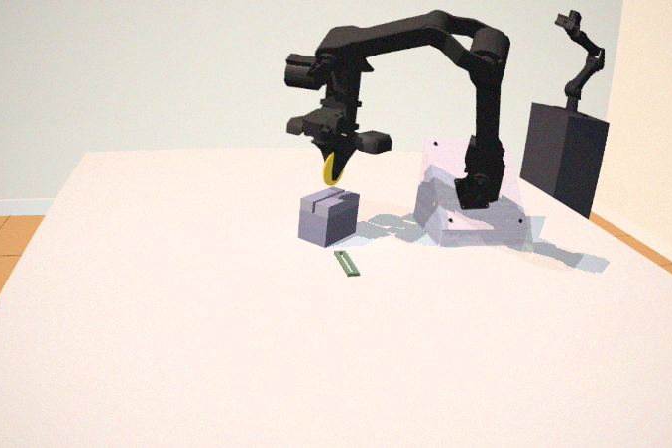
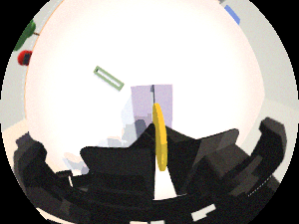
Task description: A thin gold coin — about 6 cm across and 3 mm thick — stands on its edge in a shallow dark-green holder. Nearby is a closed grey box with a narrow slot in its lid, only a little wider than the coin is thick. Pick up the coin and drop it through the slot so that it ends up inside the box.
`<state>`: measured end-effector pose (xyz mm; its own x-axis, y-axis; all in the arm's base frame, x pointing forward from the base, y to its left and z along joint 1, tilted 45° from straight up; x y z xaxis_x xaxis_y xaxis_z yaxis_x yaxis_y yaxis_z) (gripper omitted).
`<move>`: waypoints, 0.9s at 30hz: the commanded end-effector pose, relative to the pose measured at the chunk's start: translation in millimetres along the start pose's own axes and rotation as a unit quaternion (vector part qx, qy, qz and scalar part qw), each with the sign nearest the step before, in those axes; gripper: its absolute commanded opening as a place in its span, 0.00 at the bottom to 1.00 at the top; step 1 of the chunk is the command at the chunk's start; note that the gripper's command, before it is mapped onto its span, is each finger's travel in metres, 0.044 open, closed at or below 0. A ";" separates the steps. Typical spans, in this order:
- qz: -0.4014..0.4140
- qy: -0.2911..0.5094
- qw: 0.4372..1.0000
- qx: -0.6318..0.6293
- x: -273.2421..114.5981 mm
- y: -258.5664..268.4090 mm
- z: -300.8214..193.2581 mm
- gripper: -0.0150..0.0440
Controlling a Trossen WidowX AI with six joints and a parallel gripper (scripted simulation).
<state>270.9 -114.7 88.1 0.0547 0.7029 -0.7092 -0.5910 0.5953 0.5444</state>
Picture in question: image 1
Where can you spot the gold coin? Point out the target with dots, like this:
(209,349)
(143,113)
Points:
(327,171)

